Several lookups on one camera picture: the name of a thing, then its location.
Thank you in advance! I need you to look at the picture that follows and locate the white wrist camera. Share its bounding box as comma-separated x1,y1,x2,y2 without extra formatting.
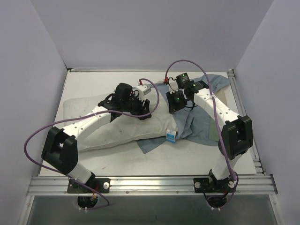
164,77,179,93
133,84,151,97

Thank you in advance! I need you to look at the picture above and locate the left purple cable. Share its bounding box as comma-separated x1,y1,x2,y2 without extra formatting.
24,78,161,210

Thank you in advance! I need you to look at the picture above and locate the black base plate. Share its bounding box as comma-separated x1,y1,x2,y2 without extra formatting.
67,178,111,194
193,170,236,194

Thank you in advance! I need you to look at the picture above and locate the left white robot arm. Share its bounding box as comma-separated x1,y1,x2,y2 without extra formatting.
41,83,151,193

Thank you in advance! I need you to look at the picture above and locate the white pillow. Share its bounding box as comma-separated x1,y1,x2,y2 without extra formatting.
63,94,178,151

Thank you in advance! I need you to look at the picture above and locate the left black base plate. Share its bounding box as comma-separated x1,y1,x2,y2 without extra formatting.
67,178,111,194

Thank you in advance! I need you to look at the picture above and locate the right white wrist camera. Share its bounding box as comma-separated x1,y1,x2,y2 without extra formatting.
164,77,179,93

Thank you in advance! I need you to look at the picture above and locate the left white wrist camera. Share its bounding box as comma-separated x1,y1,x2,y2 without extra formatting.
133,84,151,97

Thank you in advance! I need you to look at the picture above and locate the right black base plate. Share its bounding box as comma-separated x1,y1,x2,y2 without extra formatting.
193,170,236,194

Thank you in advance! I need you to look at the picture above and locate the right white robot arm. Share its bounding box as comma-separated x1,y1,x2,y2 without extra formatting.
164,73,253,192

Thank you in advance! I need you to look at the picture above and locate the aluminium front rail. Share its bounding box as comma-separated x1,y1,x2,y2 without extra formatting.
27,175,277,197

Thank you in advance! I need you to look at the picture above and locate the aluminium back rail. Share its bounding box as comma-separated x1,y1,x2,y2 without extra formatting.
68,68,98,72

